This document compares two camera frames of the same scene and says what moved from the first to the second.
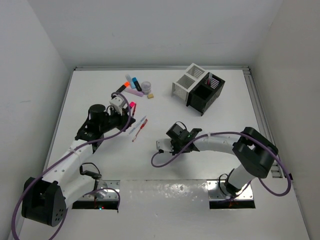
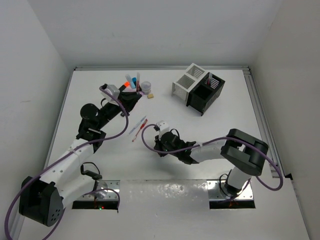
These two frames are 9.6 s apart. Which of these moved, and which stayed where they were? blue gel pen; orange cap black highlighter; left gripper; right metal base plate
Moved: left gripper
Stayed: right metal base plate; orange cap black highlighter; blue gel pen
